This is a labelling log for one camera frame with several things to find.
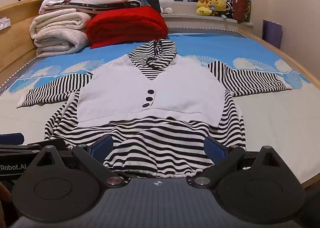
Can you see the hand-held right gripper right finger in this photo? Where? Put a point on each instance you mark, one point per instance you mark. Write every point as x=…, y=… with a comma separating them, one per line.
x=215, y=149

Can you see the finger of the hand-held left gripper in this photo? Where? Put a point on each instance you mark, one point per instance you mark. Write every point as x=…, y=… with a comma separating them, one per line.
x=11, y=139

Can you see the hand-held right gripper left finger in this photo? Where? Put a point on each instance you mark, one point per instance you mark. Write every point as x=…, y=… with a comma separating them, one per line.
x=102, y=146

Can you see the striped hooded top white vest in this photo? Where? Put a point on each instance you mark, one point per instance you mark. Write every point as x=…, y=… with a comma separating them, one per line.
x=162, y=87

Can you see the white rolled blanket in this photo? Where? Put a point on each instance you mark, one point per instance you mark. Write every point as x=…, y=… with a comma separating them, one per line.
x=57, y=44

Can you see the blue and white printed bedsheet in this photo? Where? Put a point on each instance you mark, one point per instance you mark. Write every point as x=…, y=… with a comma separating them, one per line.
x=250, y=47

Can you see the tissue box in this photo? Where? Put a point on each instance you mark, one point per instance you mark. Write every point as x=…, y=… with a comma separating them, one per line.
x=4, y=23

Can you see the white folded blanket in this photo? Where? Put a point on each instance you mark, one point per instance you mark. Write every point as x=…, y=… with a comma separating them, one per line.
x=57, y=21

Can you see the white window sill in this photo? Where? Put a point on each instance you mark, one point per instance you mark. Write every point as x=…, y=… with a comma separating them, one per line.
x=200, y=21

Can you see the purple box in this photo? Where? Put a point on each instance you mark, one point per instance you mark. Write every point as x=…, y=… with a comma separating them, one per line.
x=272, y=33

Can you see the dark red cushion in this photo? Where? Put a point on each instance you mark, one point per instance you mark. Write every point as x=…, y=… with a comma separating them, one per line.
x=242, y=5

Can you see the white seal plush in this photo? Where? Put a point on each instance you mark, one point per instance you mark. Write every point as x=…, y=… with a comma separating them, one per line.
x=166, y=2

